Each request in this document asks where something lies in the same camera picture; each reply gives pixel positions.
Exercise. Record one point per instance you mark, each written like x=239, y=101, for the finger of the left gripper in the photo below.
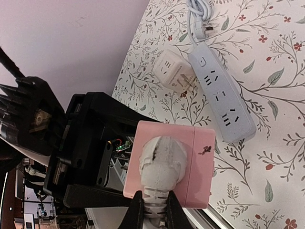
x=117, y=118
x=80, y=196

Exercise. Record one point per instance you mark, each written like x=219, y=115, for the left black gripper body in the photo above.
x=85, y=155

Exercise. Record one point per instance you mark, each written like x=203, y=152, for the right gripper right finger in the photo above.
x=175, y=216

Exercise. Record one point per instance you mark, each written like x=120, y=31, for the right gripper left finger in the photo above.
x=134, y=216

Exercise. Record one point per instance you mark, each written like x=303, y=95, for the pink cube adapter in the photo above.
x=193, y=190

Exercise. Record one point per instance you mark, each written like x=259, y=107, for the white long power strip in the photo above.
x=162, y=166

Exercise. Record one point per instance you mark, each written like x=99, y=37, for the white cube adapter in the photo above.
x=174, y=72

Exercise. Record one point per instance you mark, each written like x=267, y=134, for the blue power strip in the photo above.
x=233, y=119

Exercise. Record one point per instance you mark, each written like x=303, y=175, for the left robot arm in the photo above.
x=78, y=143

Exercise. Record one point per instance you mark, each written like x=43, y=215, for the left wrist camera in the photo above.
x=33, y=121

